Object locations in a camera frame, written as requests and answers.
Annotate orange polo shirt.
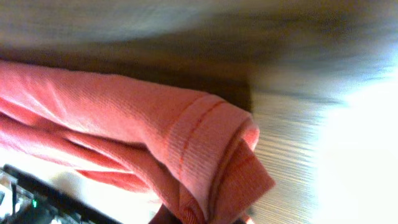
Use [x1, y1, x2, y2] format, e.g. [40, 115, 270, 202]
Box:
[1, 61, 275, 223]

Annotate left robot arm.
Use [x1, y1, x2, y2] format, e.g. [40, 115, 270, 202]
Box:
[1, 165, 118, 224]

